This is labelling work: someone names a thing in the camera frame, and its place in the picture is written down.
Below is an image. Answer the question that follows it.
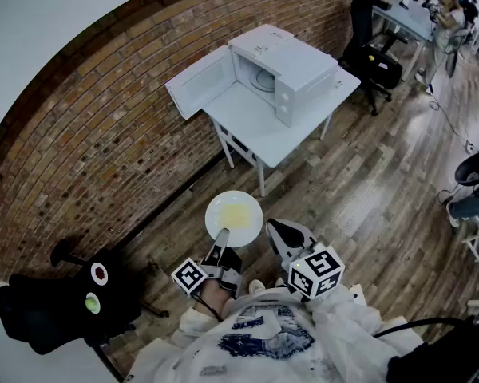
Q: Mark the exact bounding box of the black office chair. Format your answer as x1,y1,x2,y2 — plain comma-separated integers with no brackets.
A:
338,0,408,117

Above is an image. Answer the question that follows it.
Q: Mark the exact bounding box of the black round bucket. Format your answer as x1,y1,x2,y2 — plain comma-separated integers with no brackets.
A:
453,148,479,197

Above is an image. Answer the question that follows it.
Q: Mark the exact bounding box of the black camera rig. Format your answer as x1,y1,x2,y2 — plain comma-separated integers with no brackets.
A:
0,237,171,357

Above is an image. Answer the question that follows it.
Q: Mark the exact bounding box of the white round plate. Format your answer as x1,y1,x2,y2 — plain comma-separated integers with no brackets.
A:
204,190,263,249

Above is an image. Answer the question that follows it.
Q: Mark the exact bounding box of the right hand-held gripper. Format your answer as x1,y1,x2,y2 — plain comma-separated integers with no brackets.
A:
266,217,346,302

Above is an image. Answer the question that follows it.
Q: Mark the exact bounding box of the person's left forearm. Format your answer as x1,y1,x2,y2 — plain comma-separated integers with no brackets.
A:
179,279,235,342

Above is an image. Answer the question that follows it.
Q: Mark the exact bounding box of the person's right forearm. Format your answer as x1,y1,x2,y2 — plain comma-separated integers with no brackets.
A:
305,283,384,334

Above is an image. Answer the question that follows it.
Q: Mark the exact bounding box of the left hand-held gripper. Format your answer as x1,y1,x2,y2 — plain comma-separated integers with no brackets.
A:
170,227,243,298

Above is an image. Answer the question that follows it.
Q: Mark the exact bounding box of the white microwave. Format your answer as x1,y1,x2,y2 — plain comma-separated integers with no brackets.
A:
165,23,340,129

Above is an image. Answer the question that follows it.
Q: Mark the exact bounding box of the person's white printed shirt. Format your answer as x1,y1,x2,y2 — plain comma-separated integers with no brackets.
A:
123,287,424,383

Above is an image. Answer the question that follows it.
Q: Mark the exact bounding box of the black bag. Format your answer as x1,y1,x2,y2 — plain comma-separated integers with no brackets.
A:
386,317,479,383

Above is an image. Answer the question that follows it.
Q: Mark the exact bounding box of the thin black floor cable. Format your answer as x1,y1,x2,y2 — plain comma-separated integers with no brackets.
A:
429,89,470,145

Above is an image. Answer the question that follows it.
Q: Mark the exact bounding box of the thick black cable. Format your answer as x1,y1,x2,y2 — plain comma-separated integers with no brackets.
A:
373,317,476,339

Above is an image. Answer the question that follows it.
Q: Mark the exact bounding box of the white desk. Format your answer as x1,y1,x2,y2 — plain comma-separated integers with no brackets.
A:
373,0,435,82

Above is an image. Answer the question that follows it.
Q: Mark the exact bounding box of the black wristband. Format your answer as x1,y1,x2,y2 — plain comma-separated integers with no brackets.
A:
193,293,224,322

